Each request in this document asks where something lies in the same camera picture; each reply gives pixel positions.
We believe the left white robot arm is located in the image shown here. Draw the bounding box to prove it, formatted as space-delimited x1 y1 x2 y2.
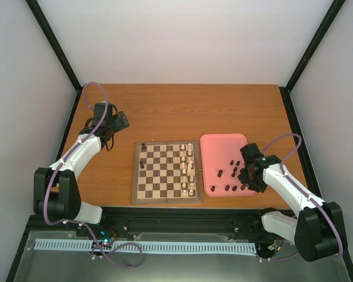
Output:
33 102 129 237

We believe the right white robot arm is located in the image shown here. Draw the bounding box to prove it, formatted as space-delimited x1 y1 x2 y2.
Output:
238 143 347 262

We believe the wooden chess board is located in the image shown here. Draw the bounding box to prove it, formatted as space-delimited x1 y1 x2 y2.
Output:
132 140 203 204

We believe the pink plastic tray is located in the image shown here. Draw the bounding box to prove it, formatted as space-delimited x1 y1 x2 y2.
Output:
200 133 255 197

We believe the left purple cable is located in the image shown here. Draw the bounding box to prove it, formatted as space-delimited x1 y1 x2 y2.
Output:
43 82 144 268

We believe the black aluminium frame rail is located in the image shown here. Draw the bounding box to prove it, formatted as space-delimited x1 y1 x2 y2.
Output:
26 207 341 236

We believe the light blue cable duct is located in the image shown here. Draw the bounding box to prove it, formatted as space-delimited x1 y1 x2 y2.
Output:
34 239 257 256

